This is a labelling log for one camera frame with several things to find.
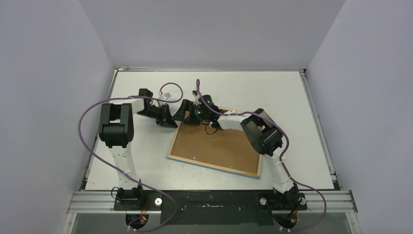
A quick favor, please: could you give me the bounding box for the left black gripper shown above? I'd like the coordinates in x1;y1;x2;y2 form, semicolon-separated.
137;104;178;129

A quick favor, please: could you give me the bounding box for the blue wooden picture frame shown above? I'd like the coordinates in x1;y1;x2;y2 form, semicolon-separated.
166;106;264;180

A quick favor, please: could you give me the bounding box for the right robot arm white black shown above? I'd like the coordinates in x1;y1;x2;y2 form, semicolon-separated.
171;95;306;209

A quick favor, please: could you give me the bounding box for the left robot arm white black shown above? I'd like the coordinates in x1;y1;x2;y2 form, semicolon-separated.
99;88;177;210

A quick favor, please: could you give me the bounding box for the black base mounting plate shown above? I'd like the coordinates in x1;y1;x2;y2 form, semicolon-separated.
112;189;307;229

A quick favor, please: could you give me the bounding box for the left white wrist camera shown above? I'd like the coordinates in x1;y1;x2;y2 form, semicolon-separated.
158;92;171;100

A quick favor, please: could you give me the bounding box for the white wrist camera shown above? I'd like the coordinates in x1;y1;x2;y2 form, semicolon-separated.
192;90;200;105
158;92;171;100

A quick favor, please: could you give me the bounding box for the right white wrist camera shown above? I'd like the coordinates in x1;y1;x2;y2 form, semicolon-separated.
192;90;200;105

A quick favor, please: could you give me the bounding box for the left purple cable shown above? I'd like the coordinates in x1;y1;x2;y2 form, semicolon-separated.
78;82;185;233

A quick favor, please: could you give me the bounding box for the aluminium rail front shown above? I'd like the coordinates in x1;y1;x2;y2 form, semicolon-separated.
68;190;358;214

